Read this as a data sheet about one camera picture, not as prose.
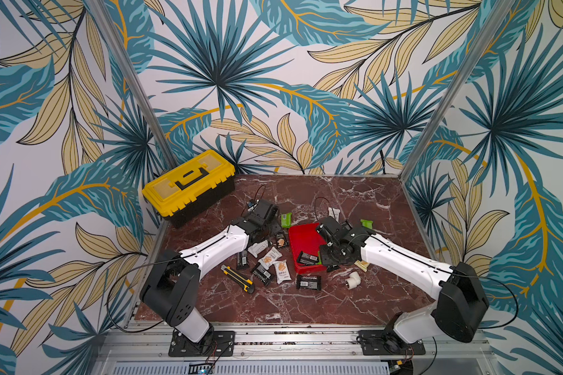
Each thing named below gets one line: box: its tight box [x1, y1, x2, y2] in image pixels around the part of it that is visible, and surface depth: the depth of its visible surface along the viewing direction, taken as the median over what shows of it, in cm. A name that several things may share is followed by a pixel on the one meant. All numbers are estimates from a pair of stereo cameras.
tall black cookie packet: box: [237, 250, 248, 268], surface depth 92 cm
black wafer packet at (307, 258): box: [297, 250, 319, 265], surface depth 92 cm
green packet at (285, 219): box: [280, 212, 293, 229], surface depth 105 cm
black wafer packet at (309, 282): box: [296, 274, 323, 291], surface depth 87 cm
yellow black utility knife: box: [220, 264, 255, 295], surface depth 87 cm
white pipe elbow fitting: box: [344, 271, 362, 290], surface depth 86 cm
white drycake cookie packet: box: [272, 259, 292, 284], surface depth 90 cm
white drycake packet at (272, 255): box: [258, 246, 283, 271], surface depth 92 cm
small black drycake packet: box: [276, 233, 287, 248], surface depth 97 cm
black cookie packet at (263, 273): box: [251, 261, 272, 286], surface depth 89 cm
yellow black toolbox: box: [142, 150, 236, 229], surface depth 96 cm
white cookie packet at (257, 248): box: [247, 239, 269, 258], surface depth 94 cm
